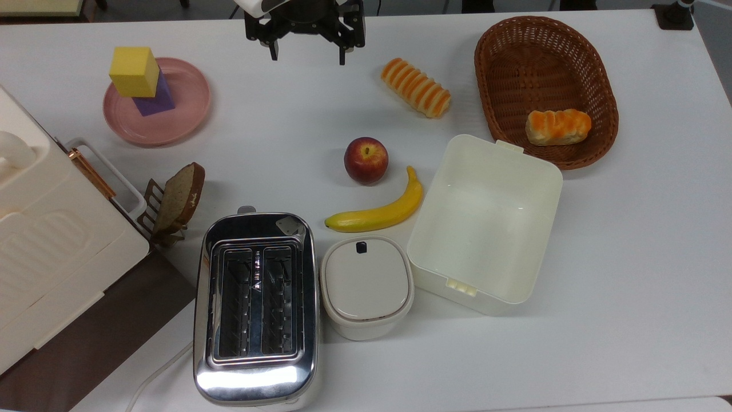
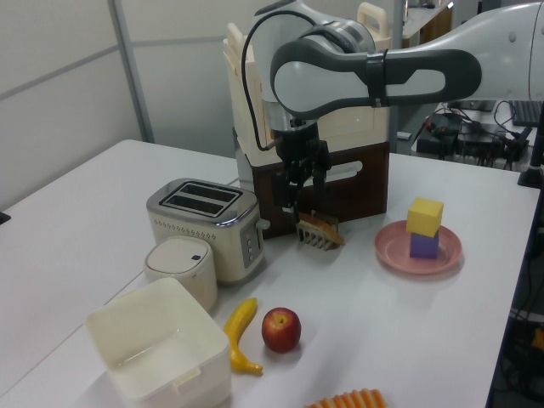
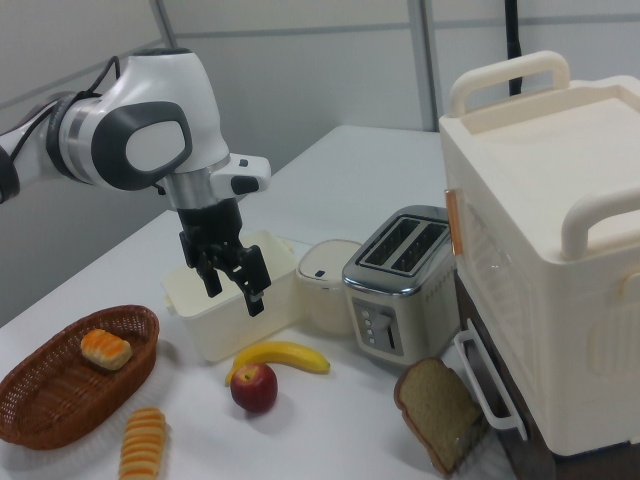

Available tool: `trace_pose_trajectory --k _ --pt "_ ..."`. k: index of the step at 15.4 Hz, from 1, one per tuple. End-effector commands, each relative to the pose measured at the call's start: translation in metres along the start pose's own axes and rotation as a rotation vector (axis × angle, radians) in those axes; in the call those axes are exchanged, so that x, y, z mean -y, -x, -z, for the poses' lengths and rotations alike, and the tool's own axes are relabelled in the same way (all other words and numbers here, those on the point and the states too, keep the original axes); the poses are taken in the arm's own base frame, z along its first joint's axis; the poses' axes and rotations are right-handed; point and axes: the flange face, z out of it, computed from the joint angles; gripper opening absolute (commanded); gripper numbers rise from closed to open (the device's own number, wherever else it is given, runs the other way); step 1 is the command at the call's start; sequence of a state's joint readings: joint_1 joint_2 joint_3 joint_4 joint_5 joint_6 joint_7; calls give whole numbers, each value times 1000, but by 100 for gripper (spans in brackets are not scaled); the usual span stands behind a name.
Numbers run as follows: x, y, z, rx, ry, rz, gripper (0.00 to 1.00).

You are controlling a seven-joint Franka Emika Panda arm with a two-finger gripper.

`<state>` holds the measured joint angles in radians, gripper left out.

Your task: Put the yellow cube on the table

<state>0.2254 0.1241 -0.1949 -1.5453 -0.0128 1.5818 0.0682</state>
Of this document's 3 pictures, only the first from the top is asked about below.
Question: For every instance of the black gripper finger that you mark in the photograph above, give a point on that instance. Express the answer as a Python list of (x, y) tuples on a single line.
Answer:
[(274, 51), (342, 56)]

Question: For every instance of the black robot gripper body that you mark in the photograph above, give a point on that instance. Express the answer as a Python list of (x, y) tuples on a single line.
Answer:
[(311, 20)]

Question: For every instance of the yellow foam cube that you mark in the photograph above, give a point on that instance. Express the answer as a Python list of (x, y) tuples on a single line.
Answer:
[(134, 71)]

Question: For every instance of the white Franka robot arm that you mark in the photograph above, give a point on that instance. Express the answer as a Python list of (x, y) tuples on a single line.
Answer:
[(257, 6)]

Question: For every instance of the purple foam cube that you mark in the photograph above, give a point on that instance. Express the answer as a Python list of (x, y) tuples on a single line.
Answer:
[(157, 103)]

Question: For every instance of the orange striped bread roll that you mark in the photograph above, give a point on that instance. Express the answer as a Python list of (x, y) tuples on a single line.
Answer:
[(416, 88)]

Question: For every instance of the pink round plate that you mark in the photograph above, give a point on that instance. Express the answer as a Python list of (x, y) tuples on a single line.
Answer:
[(183, 97)]

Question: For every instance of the red apple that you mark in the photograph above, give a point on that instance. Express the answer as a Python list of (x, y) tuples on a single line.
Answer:
[(366, 161)]

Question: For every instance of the yellow banana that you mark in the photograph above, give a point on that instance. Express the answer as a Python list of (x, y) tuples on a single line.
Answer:
[(377, 214)]

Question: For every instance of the brown bread slice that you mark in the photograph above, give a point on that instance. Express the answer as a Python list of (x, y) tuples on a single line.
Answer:
[(180, 197)]

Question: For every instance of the brown wicker basket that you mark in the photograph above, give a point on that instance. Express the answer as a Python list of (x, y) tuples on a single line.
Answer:
[(526, 63)]

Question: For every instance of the brown toast rack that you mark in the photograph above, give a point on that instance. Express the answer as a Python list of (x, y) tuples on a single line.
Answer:
[(151, 200)]

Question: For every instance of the cream plastic open box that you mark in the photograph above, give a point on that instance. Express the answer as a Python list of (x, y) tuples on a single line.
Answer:
[(486, 229)]

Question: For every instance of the orange glazed bread loaf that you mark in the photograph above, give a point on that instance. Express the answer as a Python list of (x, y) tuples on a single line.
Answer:
[(559, 127)]

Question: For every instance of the small white lidded bin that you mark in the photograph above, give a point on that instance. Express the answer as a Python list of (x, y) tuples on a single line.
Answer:
[(366, 286)]

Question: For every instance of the cream toy cabinet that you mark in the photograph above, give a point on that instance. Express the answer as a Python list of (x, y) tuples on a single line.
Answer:
[(51, 246)]

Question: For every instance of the brown cabinet base board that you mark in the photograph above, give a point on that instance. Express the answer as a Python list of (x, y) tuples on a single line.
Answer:
[(114, 320)]

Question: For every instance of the chrome two-slot toaster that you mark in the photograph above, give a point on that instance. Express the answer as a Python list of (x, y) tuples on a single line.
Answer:
[(257, 377)]

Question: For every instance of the black table clamp mount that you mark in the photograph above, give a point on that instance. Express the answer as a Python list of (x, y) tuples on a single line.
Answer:
[(675, 14)]

